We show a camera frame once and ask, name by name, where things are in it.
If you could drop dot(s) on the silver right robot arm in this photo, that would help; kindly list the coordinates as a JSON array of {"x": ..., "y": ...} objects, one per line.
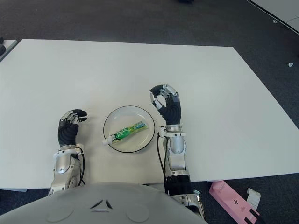
[{"x": 176, "y": 144}]

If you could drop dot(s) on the pink cardboard box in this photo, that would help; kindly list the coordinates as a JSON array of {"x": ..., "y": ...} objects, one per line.
[{"x": 229, "y": 198}]

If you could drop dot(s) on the white plate with black rim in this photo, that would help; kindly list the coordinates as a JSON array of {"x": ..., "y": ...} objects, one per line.
[{"x": 130, "y": 114}]

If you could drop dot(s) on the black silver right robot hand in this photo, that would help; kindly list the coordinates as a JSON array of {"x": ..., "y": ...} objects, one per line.
[{"x": 172, "y": 112}]

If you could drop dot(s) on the metal support frame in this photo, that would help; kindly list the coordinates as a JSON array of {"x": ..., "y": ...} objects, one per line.
[{"x": 200, "y": 210}]

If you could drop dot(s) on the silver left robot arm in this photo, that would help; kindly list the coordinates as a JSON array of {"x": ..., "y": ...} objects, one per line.
[{"x": 61, "y": 163}]

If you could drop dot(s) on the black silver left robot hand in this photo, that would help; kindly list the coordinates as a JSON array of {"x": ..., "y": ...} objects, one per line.
[{"x": 67, "y": 134}]

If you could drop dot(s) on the white paper slip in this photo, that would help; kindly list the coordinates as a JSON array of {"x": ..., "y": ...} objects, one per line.
[{"x": 254, "y": 197}]

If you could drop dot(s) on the grey side table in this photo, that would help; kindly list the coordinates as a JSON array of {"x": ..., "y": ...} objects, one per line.
[{"x": 10, "y": 45}]

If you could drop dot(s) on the green white toothpaste tube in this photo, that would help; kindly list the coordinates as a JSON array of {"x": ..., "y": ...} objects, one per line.
[{"x": 126, "y": 132}]

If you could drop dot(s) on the black game controller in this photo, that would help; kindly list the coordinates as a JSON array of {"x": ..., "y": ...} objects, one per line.
[{"x": 2, "y": 49}]

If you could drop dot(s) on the white background table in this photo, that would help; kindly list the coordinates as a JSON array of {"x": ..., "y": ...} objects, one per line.
[{"x": 280, "y": 11}]

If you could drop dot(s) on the grey robot torso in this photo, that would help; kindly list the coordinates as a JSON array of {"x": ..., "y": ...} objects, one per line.
[{"x": 100, "y": 205}]

